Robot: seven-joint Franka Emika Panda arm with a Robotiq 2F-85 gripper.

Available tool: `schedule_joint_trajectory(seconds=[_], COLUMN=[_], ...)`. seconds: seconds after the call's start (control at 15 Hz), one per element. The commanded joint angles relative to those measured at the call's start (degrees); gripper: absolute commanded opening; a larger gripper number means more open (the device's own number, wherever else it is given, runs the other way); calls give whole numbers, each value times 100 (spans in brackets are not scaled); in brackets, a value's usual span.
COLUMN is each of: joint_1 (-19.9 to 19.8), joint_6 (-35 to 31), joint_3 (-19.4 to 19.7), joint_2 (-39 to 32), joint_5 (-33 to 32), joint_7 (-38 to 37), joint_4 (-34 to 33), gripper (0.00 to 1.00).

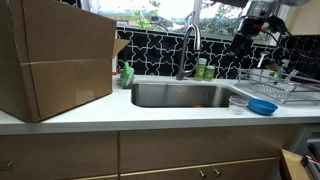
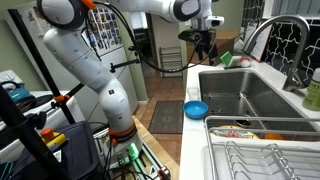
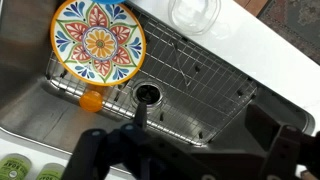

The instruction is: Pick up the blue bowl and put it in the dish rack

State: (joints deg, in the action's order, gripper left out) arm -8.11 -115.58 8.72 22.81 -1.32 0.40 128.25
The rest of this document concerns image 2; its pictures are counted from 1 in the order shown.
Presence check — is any colourful patterned plate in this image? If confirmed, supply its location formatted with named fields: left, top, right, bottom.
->
left=210, top=125, right=258, bottom=139

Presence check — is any white refrigerator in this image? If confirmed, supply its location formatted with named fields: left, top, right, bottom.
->
left=4, top=1, right=140, bottom=125

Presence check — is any green sponge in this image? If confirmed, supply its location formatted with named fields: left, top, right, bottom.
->
left=220, top=51, right=232, bottom=66

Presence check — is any blue bowl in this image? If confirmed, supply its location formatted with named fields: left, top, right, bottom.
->
left=183, top=100, right=208, bottom=119

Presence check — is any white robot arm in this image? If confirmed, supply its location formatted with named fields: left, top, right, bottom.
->
left=37, top=0, right=224, bottom=143

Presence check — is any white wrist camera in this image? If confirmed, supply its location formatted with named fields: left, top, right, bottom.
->
left=204, top=16, right=224, bottom=28

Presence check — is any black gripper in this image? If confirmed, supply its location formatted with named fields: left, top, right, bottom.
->
left=178, top=30, right=216, bottom=66

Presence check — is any clear glass cup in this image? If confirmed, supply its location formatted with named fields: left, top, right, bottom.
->
left=187, top=87, right=200, bottom=100

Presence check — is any silver wire dish rack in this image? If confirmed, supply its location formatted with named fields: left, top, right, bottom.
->
left=204, top=116, right=320, bottom=180

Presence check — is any metal wire shelf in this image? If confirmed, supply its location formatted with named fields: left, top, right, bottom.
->
left=159, top=46, right=182, bottom=70

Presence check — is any green soap bottle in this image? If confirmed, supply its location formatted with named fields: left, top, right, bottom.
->
left=302, top=68, right=320, bottom=111

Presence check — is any silver kitchen faucet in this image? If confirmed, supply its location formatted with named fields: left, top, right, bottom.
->
left=242, top=14, right=311, bottom=93

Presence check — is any stainless steel sink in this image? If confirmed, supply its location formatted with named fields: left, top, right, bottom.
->
left=199, top=70, right=319, bottom=141

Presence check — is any cardboard box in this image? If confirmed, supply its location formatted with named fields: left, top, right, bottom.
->
left=186, top=29, right=240, bottom=66

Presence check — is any teal power tool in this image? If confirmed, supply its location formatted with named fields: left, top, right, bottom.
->
left=1, top=81, right=35, bottom=113

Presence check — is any black tripod pole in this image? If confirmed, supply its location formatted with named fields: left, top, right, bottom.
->
left=8, top=9, right=84, bottom=124

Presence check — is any white sponge holder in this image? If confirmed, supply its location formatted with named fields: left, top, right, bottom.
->
left=225, top=56, right=251, bottom=69

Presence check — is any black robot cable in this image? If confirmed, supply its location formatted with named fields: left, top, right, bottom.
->
left=84, top=0, right=218, bottom=74

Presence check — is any orange emergency stop button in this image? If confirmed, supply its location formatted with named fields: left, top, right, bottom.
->
left=40, top=128, right=66, bottom=151

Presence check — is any patterned floor rug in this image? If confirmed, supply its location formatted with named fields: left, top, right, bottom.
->
left=148, top=100, right=184, bottom=134

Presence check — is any dark blue bin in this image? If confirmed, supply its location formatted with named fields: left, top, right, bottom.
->
left=10, top=122, right=102, bottom=180

